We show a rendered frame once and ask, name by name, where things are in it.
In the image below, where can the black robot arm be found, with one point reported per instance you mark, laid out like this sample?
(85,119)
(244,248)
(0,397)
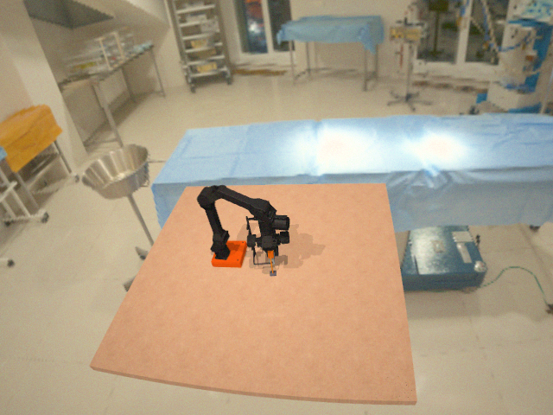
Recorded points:
(257,207)

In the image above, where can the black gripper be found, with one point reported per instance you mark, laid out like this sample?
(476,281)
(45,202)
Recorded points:
(282,238)

